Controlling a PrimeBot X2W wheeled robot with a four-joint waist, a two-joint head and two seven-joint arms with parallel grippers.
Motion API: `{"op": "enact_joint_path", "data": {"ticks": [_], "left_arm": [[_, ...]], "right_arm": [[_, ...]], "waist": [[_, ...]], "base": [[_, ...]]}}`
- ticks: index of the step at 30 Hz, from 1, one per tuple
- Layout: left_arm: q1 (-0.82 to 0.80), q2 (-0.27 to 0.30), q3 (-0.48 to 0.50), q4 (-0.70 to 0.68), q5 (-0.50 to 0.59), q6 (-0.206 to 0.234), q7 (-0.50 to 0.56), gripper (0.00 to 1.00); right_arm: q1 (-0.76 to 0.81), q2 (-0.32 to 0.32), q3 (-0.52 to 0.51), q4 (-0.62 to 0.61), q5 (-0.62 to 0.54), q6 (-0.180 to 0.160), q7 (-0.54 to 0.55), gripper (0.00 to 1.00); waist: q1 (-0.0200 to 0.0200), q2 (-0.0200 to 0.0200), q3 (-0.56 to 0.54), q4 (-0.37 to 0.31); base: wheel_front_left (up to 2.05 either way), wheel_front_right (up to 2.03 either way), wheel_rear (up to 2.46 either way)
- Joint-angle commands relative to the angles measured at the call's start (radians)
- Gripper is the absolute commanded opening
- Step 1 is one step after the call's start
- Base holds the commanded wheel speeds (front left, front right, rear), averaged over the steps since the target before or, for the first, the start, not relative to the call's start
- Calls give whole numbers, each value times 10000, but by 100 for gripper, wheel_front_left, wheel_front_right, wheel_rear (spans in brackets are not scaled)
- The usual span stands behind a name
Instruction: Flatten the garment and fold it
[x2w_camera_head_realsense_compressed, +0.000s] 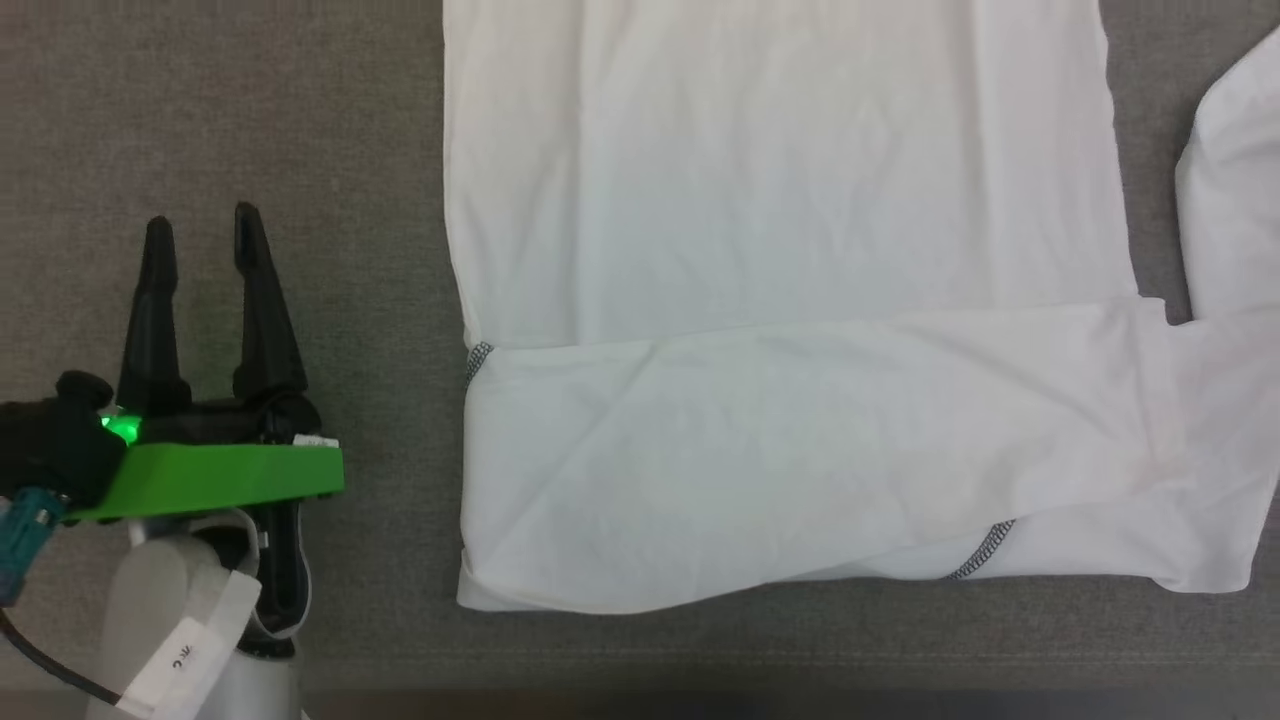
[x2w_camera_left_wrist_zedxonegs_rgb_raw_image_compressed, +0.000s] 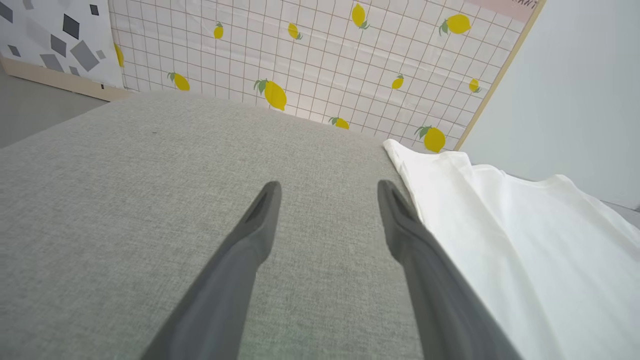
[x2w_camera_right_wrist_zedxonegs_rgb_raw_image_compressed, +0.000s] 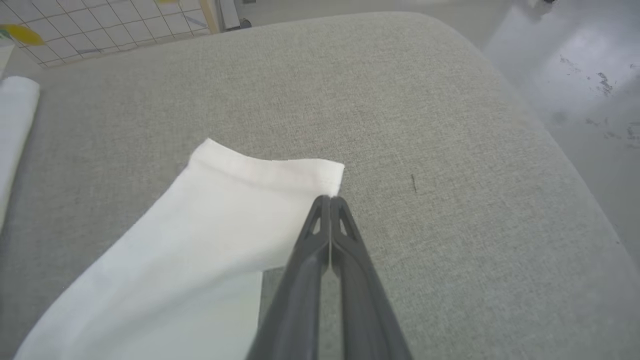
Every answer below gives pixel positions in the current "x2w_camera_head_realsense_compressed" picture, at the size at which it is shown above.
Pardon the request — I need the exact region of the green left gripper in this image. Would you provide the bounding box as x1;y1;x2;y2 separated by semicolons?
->
68;201;347;639

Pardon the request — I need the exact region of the white long-sleeve shirt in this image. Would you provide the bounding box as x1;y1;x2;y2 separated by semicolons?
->
442;0;1280;614

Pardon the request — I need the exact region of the grey fabric sofa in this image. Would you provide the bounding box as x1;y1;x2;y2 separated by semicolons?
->
0;0;1280;720

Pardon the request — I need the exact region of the white paper label tag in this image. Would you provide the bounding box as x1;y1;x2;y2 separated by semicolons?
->
117;570;264;717

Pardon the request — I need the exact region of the black left camera cable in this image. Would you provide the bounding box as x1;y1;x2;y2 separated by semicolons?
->
0;488;126;706

